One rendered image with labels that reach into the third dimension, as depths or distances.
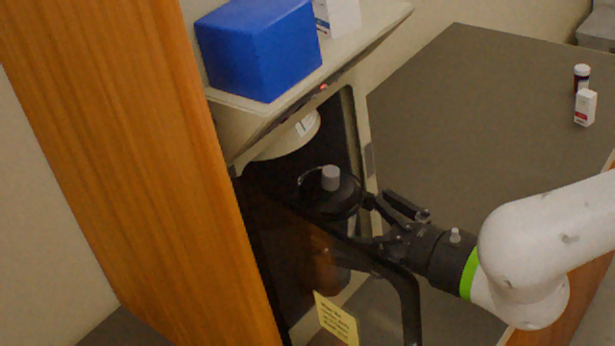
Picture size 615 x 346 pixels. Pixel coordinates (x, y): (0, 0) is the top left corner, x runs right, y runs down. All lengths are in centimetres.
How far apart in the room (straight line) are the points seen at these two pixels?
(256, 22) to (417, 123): 102
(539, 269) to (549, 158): 84
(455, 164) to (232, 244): 85
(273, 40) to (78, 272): 77
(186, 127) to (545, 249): 41
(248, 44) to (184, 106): 10
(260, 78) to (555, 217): 36
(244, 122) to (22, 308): 70
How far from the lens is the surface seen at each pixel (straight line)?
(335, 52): 79
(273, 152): 95
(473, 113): 168
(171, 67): 62
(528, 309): 81
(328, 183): 95
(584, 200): 74
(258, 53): 67
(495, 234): 72
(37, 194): 119
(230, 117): 74
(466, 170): 149
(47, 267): 126
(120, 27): 66
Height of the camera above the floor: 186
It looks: 37 degrees down
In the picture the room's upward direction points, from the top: 12 degrees counter-clockwise
